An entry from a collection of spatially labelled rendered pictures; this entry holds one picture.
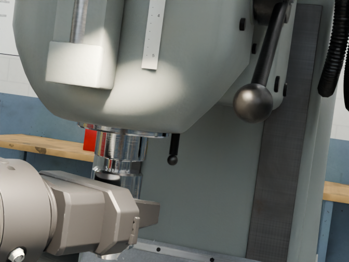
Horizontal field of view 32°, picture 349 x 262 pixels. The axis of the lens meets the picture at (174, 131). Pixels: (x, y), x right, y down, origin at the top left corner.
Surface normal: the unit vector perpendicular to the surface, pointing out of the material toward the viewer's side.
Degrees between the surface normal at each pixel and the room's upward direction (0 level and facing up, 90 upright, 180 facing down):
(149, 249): 63
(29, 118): 90
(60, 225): 89
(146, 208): 90
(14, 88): 90
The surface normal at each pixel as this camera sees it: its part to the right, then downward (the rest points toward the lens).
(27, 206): 0.77, -0.23
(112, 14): 0.96, 0.14
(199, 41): 0.42, 0.11
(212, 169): -0.25, 0.02
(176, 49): 0.22, 0.23
